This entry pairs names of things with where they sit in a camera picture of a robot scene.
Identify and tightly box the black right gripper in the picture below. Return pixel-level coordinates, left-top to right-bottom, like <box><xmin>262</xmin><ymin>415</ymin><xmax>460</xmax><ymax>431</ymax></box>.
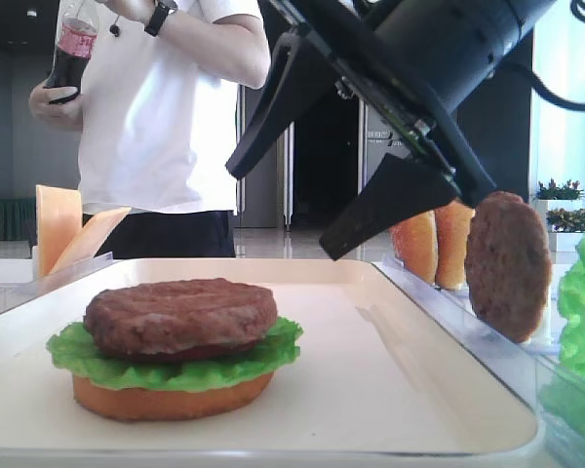
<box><xmin>226</xmin><ymin>1</ymin><xmax>496</xmax><ymax>260</ymax></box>

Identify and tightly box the brown meat patty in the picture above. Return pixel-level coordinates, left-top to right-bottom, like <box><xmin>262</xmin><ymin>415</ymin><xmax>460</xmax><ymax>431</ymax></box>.
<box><xmin>464</xmin><ymin>191</ymin><xmax>552</xmax><ymax>343</ymax></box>
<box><xmin>83</xmin><ymin>278</ymin><xmax>278</xmax><ymax>358</ymax></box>

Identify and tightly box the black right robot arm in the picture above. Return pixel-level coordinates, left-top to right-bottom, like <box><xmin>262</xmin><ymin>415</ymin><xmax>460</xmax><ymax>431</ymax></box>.
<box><xmin>226</xmin><ymin>0</ymin><xmax>549</xmax><ymax>259</ymax></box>

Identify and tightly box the red tomato slice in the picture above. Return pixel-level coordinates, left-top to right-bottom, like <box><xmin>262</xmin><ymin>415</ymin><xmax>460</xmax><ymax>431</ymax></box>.
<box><xmin>118</xmin><ymin>340</ymin><xmax>259</xmax><ymax>364</ymax></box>

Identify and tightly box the leaning orange cheese slice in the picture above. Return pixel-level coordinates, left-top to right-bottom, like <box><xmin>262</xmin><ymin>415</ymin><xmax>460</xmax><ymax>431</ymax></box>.
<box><xmin>50</xmin><ymin>207</ymin><xmax>131</xmax><ymax>274</ymax></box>

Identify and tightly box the upright pale cheese slice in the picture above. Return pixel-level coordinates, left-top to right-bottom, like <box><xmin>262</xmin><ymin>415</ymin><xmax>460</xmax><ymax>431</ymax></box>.
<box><xmin>36</xmin><ymin>184</ymin><xmax>82</xmax><ymax>277</ymax></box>

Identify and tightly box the green lettuce leaf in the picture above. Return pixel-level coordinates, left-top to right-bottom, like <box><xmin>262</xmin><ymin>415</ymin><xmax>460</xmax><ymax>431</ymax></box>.
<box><xmin>46</xmin><ymin>317</ymin><xmax>303</xmax><ymax>393</ymax></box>

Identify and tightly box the green lettuce bunch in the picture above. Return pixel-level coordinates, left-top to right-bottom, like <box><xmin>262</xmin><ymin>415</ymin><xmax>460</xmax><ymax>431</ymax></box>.
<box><xmin>540</xmin><ymin>235</ymin><xmax>585</xmax><ymax>437</ymax></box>

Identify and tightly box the dark double door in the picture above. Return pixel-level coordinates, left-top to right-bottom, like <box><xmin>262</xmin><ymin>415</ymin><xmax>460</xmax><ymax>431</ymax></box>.
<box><xmin>232</xmin><ymin>86</ymin><xmax>284</xmax><ymax>229</ymax></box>

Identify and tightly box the front right bun slice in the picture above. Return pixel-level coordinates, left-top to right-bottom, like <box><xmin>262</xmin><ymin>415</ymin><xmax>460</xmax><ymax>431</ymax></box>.
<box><xmin>390</xmin><ymin>211</ymin><xmax>439</xmax><ymax>284</ymax></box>

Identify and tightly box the bun slice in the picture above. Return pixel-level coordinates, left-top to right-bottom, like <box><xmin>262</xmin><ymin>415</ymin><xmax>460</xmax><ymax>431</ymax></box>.
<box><xmin>390</xmin><ymin>211</ymin><xmax>439</xmax><ymax>284</ymax></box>
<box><xmin>72</xmin><ymin>373</ymin><xmax>273</xmax><ymax>422</ymax></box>
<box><xmin>435</xmin><ymin>200</ymin><xmax>474</xmax><ymax>290</ymax></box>

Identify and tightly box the rear right bun slice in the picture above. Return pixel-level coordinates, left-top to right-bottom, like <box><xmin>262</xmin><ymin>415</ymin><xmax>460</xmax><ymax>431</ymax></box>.
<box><xmin>435</xmin><ymin>200</ymin><xmax>474</xmax><ymax>290</ymax></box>

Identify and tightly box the person in white shirt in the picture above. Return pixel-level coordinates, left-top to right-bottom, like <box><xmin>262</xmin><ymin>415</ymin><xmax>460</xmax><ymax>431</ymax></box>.
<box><xmin>29</xmin><ymin>0</ymin><xmax>270</xmax><ymax>259</ymax></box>

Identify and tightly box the black wristwatch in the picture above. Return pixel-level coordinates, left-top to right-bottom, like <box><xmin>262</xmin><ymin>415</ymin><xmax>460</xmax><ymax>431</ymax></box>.
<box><xmin>144</xmin><ymin>0</ymin><xmax>177</xmax><ymax>37</ymax></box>

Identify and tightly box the potted plants white planter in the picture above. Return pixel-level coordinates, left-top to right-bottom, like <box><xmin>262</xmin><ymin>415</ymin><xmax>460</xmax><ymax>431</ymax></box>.
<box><xmin>533</xmin><ymin>178</ymin><xmax>585</xmax><ymax>253</ymax></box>

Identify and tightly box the cola bottle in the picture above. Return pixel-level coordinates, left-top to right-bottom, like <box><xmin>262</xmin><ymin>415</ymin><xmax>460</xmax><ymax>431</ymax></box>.
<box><xmin>45</xmin><ymin>0</ymin><xmax>99</xmax><ymax>104</ymax></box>

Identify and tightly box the white plastic tray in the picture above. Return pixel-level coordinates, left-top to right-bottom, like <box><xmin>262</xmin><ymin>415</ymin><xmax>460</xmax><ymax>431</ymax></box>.
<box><xmin>0</xmin><ymin>259</ymin><xmax>544</xmax><ymax>467</ymax></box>

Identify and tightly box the clear right acrylic rack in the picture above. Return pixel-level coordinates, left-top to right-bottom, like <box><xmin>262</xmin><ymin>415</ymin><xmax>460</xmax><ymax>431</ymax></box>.
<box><xmin>374</xmin><ymin>256</ymin><xmax>585</xmax><ymax>467</ymax></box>

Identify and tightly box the bottom bun slice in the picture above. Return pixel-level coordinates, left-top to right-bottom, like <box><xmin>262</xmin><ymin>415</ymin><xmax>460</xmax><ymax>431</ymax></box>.
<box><xmin>72</xmin><ymin>373</ymin><xmax>273</xmax><ymax>422</ymax></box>

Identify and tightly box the clear acrylic food rack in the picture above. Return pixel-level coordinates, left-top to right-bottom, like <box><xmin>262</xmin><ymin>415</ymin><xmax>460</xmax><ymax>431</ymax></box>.
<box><xmin>0</xmin><ymin>253</ymin><xmax>113</xmax><ymax>315</ymax></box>

